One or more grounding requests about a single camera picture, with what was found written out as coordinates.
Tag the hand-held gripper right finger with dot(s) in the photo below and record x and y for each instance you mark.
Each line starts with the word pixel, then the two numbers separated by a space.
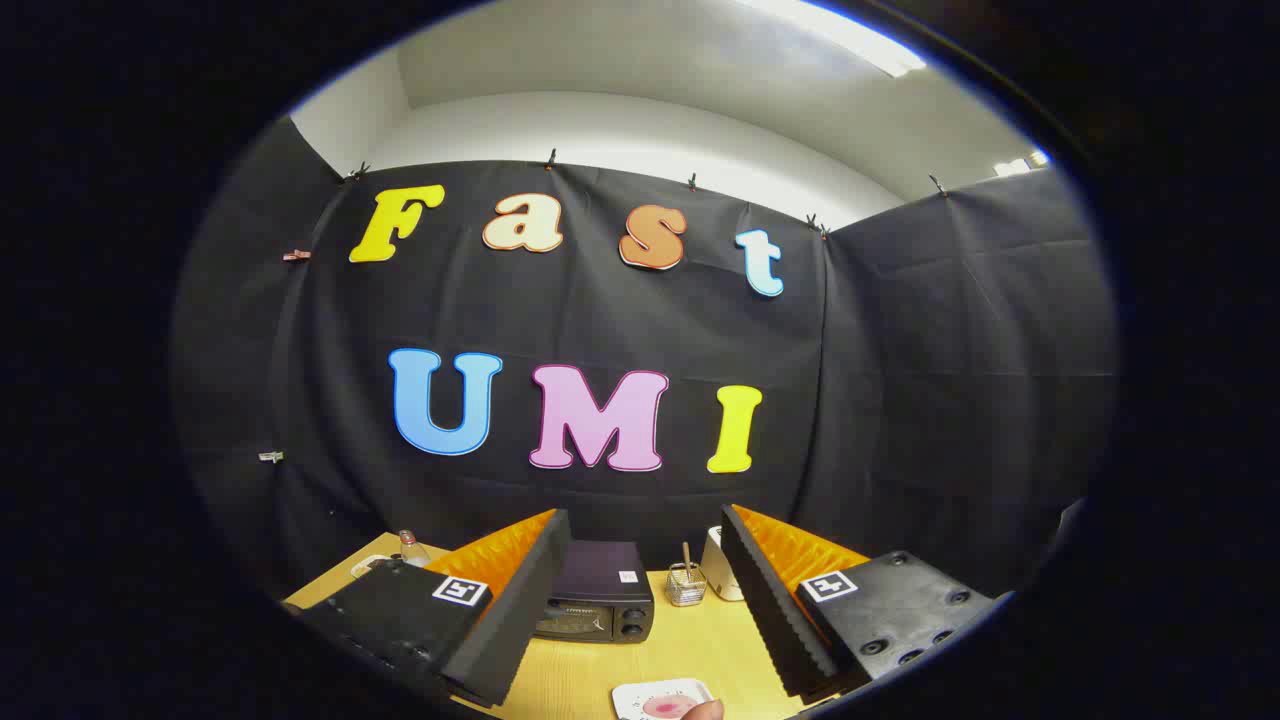
pixel 770 610

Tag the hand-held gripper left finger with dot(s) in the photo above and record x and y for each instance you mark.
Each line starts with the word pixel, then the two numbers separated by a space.
pixel 520 600

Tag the black toaster oven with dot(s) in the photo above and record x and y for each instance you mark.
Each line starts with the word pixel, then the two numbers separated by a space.
pixel 600 575

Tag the white square plate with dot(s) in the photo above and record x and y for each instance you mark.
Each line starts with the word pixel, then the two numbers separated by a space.
pixel 630 695

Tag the white bread toaster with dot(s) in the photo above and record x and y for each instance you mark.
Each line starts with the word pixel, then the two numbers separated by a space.
pixel 718 570

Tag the clear plastic water bottle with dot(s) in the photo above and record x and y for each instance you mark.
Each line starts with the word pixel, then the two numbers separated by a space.
pixel 411 550

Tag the white divided snack tray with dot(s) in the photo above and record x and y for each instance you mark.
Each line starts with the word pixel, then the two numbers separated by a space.
pixel 368 566

